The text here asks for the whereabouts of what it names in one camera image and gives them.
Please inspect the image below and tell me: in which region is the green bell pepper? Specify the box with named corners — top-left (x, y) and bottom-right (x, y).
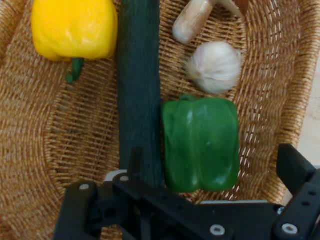
top-left (161, 94), bottom-right (241, 194)

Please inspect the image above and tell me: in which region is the yellow bell pepper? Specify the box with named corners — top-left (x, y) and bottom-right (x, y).
top-left (30, 0), bottom-right (119, 84)

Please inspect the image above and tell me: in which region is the white garlic bulb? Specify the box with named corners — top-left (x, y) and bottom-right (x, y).
top-left (184, 41), bottom-right (243, 95)

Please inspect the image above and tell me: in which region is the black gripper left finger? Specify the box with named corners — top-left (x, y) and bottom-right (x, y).
top-left (53, 146), bottom-right (236, 240)

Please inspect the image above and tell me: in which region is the dark green cucumber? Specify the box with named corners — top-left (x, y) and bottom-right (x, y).
top-left (115, 0), bottom-right (166, 189)

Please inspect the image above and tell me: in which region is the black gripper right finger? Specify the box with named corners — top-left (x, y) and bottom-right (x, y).
top-left (271, 143), bottom-right (320, 240)

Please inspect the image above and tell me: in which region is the woven wicker basket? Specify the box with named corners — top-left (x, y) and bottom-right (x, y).
top-left (0, 0), bottom-right (320, 240)

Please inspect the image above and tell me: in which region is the beige mushroom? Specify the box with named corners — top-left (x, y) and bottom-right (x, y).
top-left (171, 0), bottom-right (248, 45)

